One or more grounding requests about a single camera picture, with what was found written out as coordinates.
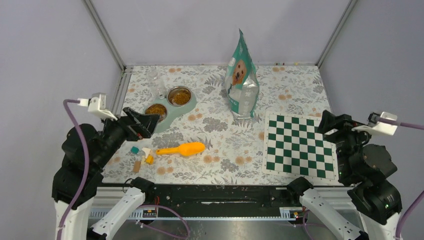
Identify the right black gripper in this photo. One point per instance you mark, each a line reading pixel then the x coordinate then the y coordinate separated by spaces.
pixel 344 122

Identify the white toy block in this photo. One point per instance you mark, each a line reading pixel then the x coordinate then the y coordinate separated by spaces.
pixel 146 152

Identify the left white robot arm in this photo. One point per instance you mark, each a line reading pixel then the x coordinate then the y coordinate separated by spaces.
pixel 86 152

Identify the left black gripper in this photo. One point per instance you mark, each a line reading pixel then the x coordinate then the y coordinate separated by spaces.
pixel 147 123

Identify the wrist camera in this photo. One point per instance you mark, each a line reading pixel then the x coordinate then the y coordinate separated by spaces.
pixel 96 105
pixel 377 124

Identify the clear plastic bottle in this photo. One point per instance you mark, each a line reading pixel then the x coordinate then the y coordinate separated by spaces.
pixel 156 83

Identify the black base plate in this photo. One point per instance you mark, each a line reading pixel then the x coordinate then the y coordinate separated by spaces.
pixel 223 201

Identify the floral tablecloth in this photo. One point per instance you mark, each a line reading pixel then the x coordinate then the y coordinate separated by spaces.
pixel 234 148

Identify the teal toy block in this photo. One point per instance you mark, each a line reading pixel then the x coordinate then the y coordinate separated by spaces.
pixel 134 150

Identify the brown wooden block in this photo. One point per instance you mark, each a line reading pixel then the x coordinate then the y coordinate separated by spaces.
pixel 136 166

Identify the green double pet bowl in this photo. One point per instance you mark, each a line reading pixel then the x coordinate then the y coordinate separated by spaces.
pixel 178 101

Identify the yellow toy block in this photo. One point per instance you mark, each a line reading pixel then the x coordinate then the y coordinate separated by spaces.
pixel 149 160

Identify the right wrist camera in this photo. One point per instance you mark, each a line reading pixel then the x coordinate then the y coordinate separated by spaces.
pixel 377 124

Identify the green white chessboard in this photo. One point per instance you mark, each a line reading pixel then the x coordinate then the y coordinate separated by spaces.
pixel 293 148

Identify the green dog food bag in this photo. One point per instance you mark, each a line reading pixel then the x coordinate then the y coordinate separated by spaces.
pixel 241 83

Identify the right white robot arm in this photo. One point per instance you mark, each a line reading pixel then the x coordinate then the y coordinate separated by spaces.
pixel 364 169

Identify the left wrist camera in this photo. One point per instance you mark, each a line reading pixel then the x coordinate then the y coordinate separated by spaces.
pixel 96 105

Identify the orange plastic scoop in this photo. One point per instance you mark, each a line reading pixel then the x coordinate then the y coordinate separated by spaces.
pixel 185 149

